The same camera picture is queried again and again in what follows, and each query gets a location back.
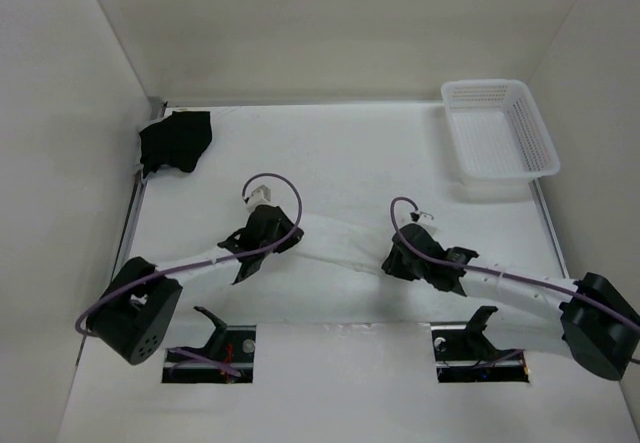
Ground white plastic basket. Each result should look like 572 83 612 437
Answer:
441 79 561 184

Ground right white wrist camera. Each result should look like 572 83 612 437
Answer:
410 211 435 226

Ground white tank top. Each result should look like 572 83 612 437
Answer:
291 214 392 274

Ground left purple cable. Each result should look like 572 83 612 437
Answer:
74 172 304 382

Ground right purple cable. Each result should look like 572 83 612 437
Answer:
389 196 640 364

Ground left metal table rail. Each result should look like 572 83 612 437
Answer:
107 96 167 282

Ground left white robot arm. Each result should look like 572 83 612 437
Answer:
76 204 304 366

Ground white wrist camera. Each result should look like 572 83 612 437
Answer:
410 211 435 226
243 185 271 213

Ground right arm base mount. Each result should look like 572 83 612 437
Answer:
431 306 529 384

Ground purple cable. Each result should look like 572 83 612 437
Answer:
74 172 304 382
389 196 640 364

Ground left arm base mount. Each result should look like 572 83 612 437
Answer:
161 306 257 385

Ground black folded tank top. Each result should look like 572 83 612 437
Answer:
138 111 213 179

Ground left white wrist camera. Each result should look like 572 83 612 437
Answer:
243 185 271 213

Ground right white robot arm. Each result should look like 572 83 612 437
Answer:
381 223 639 381

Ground metal table rail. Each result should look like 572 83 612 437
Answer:
107 96 167 282
529 180 569 278

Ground right metal table rail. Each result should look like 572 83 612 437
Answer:
529 180 569 278

